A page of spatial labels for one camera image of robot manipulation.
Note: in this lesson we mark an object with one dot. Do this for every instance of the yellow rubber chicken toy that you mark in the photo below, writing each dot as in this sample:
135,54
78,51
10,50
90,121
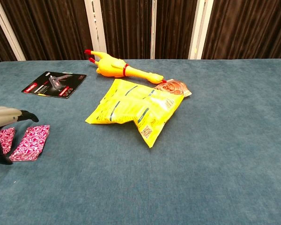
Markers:
112,68

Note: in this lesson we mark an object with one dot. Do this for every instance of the grey black left robot hand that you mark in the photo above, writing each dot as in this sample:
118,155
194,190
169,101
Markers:
2,116

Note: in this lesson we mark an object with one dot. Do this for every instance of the yellow snack bag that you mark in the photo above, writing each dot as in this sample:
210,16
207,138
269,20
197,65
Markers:
133,107

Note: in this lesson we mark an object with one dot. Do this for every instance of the thin white frame post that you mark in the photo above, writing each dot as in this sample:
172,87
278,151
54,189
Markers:
153,28

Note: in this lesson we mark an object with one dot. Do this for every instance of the orange brown snack packet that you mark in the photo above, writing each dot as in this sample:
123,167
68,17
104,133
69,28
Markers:
176,87

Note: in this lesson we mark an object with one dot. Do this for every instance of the white slanted frame post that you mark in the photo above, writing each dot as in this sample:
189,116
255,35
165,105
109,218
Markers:
7,28

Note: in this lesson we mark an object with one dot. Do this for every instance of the white wide frame post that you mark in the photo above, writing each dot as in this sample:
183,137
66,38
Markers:
200,28
95,28

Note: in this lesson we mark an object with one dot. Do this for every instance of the black glue gun leaflet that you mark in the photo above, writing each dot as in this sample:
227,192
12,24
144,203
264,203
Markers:
55,84

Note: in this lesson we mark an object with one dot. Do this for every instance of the blue velvet table cover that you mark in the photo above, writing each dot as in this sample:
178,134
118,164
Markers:
201,175

